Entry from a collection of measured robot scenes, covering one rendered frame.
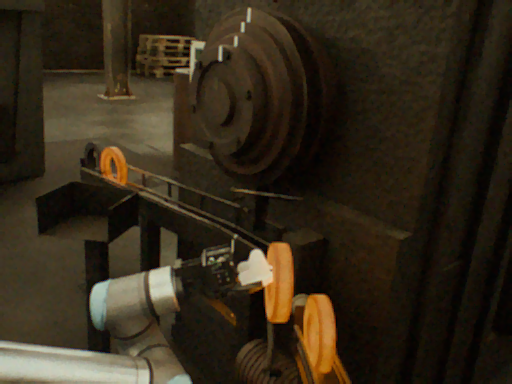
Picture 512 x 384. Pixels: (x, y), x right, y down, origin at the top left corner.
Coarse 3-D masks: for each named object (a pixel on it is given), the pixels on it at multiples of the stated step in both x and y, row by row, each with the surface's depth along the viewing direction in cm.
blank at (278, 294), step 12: (276, 252) 94; (288, 252) 94; (276, 264) 92; (288, 264) 92; (276, 276) 91; (288, 276) 91; (276, 288) 91; (288, 288) 91; (276, 300) 91; (288, 300) 91; (276, 312) 92; (288, 312) 92
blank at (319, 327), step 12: (312, 300) 103; (324, 300) 101; (312, 312) 102; (324, 312) 98; (312, 324) 106; (324, 324) 96; (312, 336) 106; (324, 336) 96; (312, 348) 103; (324, 348) 96; (312, 360) 101; (324, 360) 96
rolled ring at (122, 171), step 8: (104, 152) 212; (112, 152) 206; (120, 152) 207; (104, 160) 214; (120, 160) 204; (104, 168) 215; (120, 168) 204; (104, 176) 216; (112, 176) 217; (120, 176) 205
